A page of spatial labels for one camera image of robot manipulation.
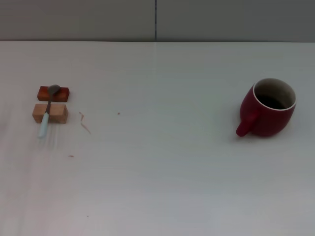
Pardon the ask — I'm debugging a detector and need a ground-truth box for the light wooden block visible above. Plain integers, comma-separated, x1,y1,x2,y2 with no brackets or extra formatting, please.
32,103,69,124

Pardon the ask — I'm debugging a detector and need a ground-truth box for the red ceramic coffee cup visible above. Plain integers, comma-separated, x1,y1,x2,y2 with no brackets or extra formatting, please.
235,78,297,138

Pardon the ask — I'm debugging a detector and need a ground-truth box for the dark reddish wooden block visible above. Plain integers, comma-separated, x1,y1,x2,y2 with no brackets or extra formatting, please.
37,86,70,102

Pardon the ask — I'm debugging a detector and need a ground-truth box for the blue handled metal spoon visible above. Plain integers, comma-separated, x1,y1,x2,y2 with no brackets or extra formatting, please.
37,84,61,139

